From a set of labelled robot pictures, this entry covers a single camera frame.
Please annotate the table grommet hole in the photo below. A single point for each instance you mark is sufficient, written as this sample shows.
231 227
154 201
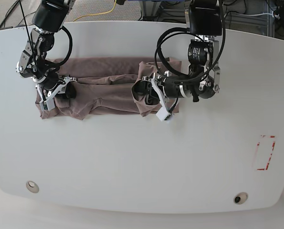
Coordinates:
32 187
240 198

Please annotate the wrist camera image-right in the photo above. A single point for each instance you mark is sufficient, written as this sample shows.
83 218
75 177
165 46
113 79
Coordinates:
164 115

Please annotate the white-black gripper image-left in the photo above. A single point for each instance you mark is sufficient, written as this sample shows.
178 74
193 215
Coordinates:
48 88

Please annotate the left table grommet hole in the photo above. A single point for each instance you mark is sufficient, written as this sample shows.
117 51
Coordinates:
32 187

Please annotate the red tape rectangle marking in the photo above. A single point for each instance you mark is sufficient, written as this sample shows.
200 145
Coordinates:
263 152

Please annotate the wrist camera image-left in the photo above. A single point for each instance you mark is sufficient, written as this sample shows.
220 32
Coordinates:
47 105

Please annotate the right table grommet hole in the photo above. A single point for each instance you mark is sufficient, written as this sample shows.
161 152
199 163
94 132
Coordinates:
240 198

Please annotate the white-black gripper image-right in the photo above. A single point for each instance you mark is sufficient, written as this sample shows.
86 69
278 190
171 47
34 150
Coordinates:
168 88

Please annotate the mauve t-shirt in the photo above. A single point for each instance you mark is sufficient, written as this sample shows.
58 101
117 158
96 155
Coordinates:
105 86

